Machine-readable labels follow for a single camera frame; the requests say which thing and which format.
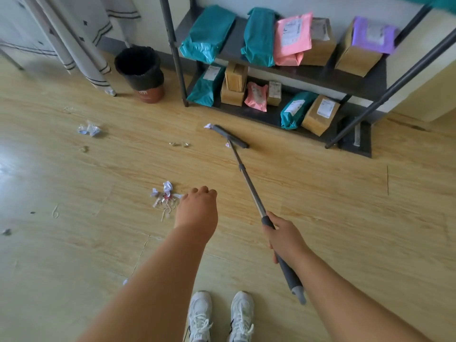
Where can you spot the brown bin with black liner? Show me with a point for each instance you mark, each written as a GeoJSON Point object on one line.
{"type": "Point", "coordinates": [142, 72]}

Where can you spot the small upright cardboard box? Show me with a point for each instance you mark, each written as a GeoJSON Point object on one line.
{"type": "Point", "coordinates": [236, 76]}

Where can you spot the pile of paper scraps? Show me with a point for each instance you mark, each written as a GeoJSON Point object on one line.
{"type": "Point", "coordinates": [165, 197]}

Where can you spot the large cardboard box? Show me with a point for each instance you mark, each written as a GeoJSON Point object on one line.
{"type": "Point", "coordinates": [356, 62]}

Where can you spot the dark metal shelving rack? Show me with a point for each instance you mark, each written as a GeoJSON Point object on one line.
{"type": "Point", "coordinates": [356, 80]}

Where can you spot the purple mailer bag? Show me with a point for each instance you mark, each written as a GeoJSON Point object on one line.
{"type": "Point", "coordinates": [374, 35]}

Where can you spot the tiny labelled cardboard box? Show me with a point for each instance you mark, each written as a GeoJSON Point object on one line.
{"type": "Point", "coordinates": [274, 94]}

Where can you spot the white right sneaker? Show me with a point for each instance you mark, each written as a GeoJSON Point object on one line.
{"type": "Point", "coordinates": [241, 316]}

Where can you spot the small shiny wrapper bits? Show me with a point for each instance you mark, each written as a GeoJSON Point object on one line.
{"type": "Point", "coordinates": [180, 143]}

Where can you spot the white left sneaker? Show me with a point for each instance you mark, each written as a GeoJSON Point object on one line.
{"type": "Point", "coordinates": [199, 316]}

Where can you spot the person's left hand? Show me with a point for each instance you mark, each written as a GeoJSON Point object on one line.
{"type": "Point", "coordinates": [197, 213]}

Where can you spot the crumpled white paper ball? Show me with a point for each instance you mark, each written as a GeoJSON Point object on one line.
{"type": "Point", "coordinates": [89, 129]}

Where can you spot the white sneaker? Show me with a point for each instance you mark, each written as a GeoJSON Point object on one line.
{"type": "Point", "coordinates": [199, 316]}
{"type": "Point", "coordinates": [241, 316]}

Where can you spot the teal cloth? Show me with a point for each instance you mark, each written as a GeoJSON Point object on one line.
{"type": "Point", "coordinates": [434, 1]}

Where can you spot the large pink mailer bag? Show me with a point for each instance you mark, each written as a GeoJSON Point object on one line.
{"type": "Point", "coordinates": [292, 37]}

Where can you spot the large teal mailer bag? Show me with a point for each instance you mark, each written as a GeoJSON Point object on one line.
{"type": "Point", "coordinates": [208, 31]}

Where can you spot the person's left forearm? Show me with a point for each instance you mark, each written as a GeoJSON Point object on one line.
{"type": "Point", "coordinates": [156, 292]}

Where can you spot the small greenish scrap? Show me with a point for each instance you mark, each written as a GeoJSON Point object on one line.
{"type": "Point", "coordinates": [84, 149]}

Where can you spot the small grey scrap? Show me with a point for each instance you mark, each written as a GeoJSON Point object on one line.
{"type": "Point", "coordinates": [6, 232]}

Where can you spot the teal mailer bag with label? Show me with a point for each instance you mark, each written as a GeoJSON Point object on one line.
{"type": "Point", "coordinates": [206, 87]}

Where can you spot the person's left fingers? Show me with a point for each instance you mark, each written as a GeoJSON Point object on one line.
{"type": "Point", "coordinates": [203, 190]}

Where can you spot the person's right forearm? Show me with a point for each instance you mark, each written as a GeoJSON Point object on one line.
{"type": "Point", "coordinates": [349, 302]}

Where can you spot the small pink mailer bag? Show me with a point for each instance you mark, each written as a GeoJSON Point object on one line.
{"type": "Point", "coordinates": [257, 97]}

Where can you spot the small teal mailer bag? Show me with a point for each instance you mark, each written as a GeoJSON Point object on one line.
{"type": "Point", "coordinates": [295, 112]}

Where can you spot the person's right fingers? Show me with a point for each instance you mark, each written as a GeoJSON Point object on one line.
{"type": "Point", "coordinates": [273, 224]}

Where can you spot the black dustpan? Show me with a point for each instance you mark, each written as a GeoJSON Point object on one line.
{"type": "Point", "coordinates": [356, 138]}

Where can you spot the white striped hanging cloth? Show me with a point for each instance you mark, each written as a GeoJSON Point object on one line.
{"type": "Point", "coordinates": [71, 28]}

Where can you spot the labelled tilted cardboard box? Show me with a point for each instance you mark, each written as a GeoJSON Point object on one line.
{"type": "Point", "coordinates": [320, 115]}

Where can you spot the folded teal mailer bag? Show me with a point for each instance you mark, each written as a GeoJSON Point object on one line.
{"type": "Point", "coordinates": [259, 37]}

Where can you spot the flat cardboard box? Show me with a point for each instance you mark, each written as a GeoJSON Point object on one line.
{"type": "Point", "coordinates": [231, 97]}

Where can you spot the cardboard box with white label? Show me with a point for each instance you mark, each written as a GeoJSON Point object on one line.
{"type": "Point", "coordinates": [320, 46]}

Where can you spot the person's right hand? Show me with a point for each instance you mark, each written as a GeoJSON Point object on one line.
{"type": "Point", "coordinates": [286, 238]}

